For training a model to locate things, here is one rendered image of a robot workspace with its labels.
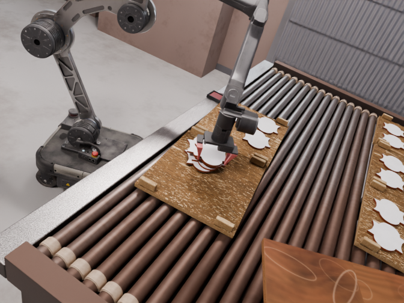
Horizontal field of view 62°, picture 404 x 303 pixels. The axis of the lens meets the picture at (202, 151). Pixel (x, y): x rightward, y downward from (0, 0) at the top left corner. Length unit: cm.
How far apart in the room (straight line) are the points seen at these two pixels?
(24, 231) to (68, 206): 13
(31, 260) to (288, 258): 61
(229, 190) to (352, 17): 314
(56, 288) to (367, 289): 74
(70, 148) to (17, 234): 134
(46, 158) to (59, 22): 78
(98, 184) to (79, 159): 113
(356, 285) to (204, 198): 49
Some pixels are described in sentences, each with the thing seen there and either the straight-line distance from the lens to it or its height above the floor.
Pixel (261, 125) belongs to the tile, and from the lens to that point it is 160.
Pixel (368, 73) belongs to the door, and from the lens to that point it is 417.
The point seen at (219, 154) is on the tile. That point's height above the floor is 99.
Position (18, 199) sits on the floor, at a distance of 233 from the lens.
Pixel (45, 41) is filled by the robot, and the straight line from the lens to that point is 201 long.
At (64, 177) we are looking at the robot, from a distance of 220.
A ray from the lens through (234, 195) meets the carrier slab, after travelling 116.
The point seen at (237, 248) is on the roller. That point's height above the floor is 92.
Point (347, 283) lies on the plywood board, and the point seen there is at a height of 104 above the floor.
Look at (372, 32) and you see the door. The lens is 408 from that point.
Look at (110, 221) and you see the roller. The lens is 101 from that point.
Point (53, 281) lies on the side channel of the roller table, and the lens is 86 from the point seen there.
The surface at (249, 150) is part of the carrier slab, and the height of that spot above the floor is 94.
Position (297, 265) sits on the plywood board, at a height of 104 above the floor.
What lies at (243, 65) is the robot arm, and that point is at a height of 128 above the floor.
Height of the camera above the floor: 169
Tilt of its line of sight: 35 degrees down
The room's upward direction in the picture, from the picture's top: 19 degrees clockwise
